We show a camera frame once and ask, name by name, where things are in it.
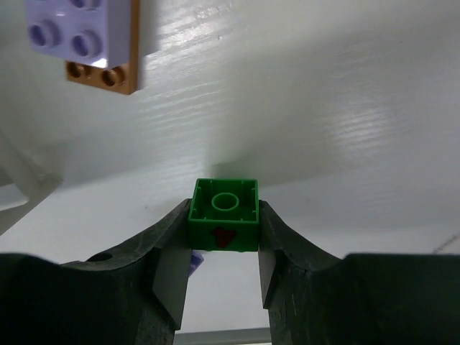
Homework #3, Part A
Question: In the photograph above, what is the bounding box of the aluminium rail frame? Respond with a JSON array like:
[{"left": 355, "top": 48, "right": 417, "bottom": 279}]
[{"left": 173, "top": 328, "right": 272, "bottom": 345}]

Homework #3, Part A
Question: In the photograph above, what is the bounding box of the purple hollow lego brick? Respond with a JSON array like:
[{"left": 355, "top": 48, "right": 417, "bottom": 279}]
[{"left": 188, "top": 251, "right": 204, "bottom": 276}]

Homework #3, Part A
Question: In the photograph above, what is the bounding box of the white container pair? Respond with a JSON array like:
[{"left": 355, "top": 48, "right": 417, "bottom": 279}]
[{"left": 1, "top": 132, "right": 63, "bottom": 234}]

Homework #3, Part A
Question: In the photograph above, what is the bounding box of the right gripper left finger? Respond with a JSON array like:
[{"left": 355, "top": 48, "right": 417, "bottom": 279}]
[{"left": 1, "top": 201, "right": 191, "bottom": 344}]

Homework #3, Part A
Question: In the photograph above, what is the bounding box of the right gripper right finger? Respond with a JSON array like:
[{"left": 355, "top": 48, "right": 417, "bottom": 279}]
[{"left": 258, "top": 201, "right": 459, "bottom": 344}]

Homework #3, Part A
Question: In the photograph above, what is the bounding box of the orange lego plate right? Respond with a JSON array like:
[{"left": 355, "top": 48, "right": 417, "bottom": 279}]
[{"left": 65, "top": 0, "right": 140, "bottom": 95}]

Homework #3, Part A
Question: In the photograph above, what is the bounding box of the small green lego brick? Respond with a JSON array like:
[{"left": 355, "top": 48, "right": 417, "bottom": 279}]
[{"left": 188, "top": 178, "right": 259, "bottom": 252}]

